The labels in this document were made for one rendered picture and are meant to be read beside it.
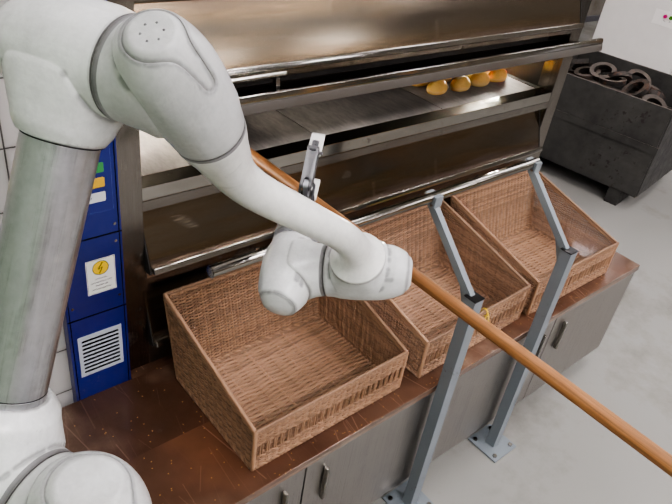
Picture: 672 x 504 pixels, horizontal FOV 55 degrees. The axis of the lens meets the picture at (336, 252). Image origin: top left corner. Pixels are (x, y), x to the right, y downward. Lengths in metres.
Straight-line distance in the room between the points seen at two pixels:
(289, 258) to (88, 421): 0.91
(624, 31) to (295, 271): 6.73
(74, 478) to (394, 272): 0.62
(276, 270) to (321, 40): 0.81
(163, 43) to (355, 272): 0.58
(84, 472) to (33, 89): 0.48
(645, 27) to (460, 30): 5.48
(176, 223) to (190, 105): 1.08
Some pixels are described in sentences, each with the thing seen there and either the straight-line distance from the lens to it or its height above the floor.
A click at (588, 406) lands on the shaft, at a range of 1.29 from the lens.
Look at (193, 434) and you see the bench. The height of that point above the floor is 0.58.
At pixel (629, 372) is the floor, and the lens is 3.45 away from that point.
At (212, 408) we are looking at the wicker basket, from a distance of 1.86.
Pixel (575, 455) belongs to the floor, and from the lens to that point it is 2.93.
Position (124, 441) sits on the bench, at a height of 0.58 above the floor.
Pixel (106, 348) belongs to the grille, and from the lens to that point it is 1.90.
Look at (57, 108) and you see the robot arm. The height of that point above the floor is 1.69.
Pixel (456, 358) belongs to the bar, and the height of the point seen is 0.74.
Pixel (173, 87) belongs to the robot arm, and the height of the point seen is 1.75.
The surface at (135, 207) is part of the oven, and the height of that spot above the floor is 1.13.
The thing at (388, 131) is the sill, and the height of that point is 1.18.
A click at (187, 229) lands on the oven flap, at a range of 1.84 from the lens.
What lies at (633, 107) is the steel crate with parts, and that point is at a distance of 4.75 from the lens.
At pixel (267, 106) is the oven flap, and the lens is 1.61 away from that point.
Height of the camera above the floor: 2.02
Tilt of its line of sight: 34 degrees down
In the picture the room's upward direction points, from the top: 9 degrees clockwise
